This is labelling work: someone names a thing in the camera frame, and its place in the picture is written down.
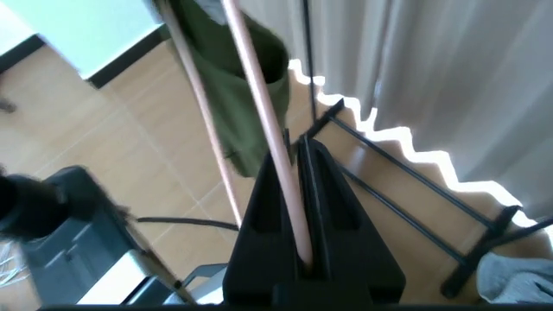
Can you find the beige curtain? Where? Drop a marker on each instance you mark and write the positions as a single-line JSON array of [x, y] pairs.
[[432, 65]]

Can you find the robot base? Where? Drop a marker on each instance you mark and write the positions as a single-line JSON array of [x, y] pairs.
[[78, 259]]

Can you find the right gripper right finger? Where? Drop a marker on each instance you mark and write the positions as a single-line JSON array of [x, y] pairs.
[[358, 259]]

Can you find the black clothes rack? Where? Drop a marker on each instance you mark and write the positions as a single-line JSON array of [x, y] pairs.
[[479, 255]]

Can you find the pale grey shorts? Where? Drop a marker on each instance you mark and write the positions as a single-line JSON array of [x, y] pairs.
[[514, 281]]

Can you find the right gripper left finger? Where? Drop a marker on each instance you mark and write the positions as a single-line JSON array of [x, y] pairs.
[[255, 259]]

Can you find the green long-sleeved shirt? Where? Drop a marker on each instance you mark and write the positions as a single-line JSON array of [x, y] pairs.
[[229, 86]]

